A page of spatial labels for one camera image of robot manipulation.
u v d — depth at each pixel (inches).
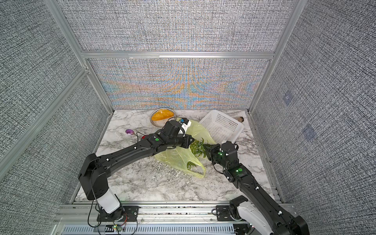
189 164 30.5
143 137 37.2
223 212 28.8
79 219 29.0
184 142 27.6
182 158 31.4
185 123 27.8
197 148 30.4
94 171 16.7
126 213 28.7
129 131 36.4
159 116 42.6
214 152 27.3
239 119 42.8
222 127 42.5
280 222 16.1
